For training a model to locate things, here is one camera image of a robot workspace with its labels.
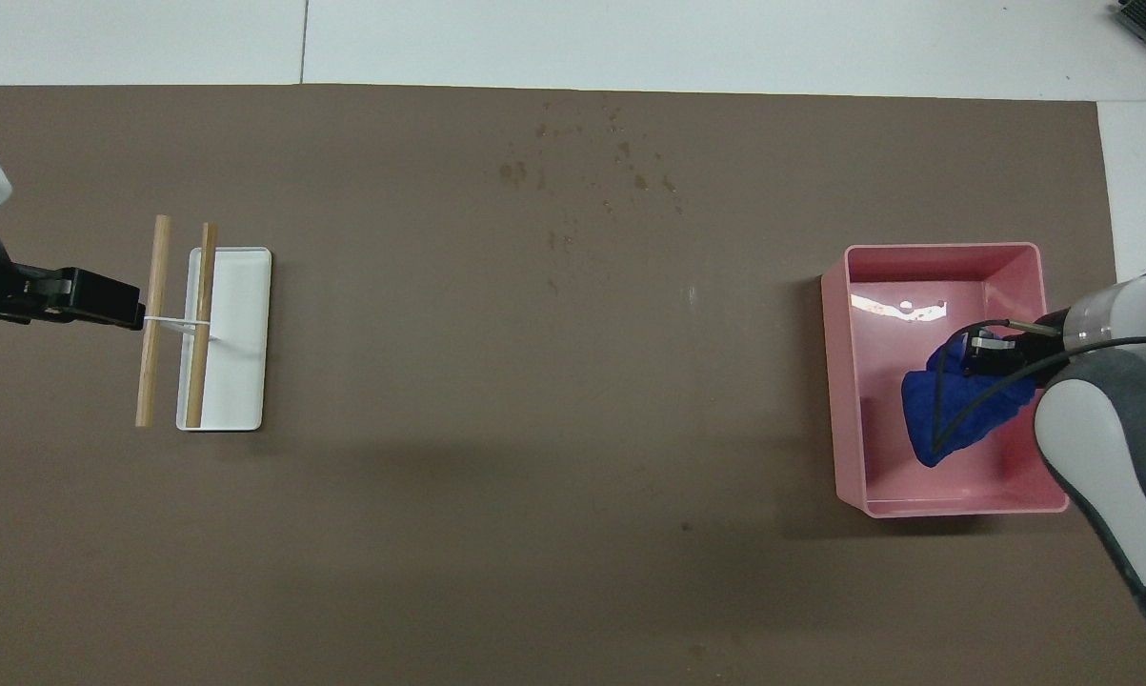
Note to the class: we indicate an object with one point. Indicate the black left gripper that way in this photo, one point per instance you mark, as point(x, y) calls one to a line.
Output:
point(39, 293)

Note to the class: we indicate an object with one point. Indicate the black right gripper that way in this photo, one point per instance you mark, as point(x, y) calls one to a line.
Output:
point(1030, 354)

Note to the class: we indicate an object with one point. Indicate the blue towel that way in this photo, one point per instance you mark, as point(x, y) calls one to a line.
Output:
point(963, 410)

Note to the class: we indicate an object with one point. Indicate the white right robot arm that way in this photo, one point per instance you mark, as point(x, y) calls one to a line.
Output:
point(1087, 429)

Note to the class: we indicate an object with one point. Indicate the white towel rack base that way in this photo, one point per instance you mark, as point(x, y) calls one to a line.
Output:
point(239, 362)

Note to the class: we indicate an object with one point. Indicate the long pale wooden rod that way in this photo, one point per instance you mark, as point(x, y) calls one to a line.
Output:
point(158, 257)

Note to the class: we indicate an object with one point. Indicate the short darker wooden rod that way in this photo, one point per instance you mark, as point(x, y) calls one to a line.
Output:
point(203, 276)

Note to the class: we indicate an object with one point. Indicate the pink plastic bin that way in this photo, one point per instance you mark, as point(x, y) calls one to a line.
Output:
point(877, 286)

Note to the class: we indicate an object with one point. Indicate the brown table mat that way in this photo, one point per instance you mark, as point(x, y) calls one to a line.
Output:
point(439, 476)

